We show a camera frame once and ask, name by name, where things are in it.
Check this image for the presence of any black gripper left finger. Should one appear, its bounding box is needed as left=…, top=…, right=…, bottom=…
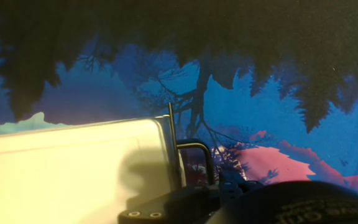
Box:
left=117, top=183, right=222, bottom=224

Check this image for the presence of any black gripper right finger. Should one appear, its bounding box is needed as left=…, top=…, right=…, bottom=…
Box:
left=218, top=170, right=264, bottom=206

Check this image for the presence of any white drawer cabinet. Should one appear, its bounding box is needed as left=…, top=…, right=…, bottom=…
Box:
left=0, top=114, right=188, bottom=224

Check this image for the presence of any blue forest print mat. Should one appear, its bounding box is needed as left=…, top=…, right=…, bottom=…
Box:
left=0, top=0, right=358, bottom=198

